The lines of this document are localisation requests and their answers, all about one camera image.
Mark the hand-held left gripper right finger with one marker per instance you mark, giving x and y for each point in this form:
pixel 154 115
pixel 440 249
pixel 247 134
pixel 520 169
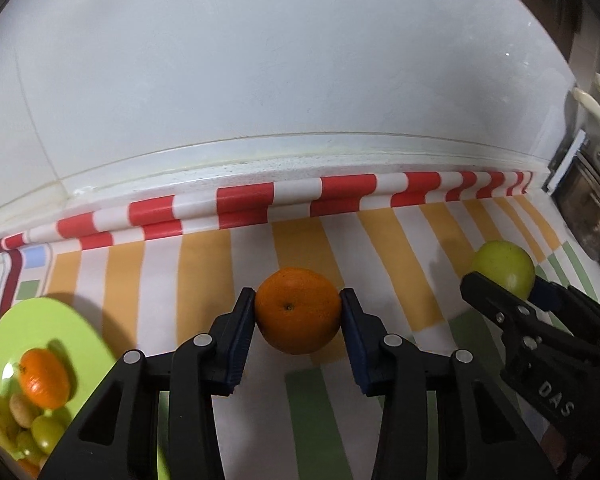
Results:
pixel 355 345

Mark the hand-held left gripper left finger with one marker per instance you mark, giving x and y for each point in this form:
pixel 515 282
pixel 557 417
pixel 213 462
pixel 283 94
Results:
pixel 240 340

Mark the small tan fruit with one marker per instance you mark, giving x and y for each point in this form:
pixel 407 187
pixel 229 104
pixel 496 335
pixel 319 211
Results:
pixel 22 407

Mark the small green tomato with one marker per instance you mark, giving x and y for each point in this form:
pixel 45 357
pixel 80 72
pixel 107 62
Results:
pixel 27 447

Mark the lime green plate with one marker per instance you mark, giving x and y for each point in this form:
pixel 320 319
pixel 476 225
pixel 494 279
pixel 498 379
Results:
pixel 40 325

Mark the green apple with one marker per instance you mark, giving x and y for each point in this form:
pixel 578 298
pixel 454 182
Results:
pixel 505 265

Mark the orange tangerine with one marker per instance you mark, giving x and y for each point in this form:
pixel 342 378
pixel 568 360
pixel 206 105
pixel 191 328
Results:
pixel 297 310
pixel 45 377

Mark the colourful striped tablecloth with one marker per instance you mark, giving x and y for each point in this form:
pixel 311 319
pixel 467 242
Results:
pixel 205 260

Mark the stainless steel pots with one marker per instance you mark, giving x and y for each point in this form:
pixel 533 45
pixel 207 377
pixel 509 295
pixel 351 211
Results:
pixel 592 210

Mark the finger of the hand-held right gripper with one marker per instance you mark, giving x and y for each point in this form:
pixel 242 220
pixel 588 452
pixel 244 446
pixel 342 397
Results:
pixel 490 295
pixel 545 292

